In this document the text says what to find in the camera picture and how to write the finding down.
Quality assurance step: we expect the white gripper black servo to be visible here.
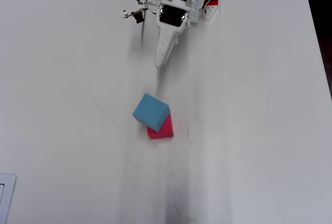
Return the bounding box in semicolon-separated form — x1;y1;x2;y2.
155;0;194;68

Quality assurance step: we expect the blue foam cube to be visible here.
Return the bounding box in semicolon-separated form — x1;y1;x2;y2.
132;93;171;134

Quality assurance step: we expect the white red robot base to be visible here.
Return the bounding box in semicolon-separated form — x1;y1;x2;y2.
202;0;221;23

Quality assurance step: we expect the red foam cube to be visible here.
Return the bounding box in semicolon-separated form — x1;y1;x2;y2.
146;114;174;140

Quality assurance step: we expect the silver laptop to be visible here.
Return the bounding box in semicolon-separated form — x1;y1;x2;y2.
0;173;17;224

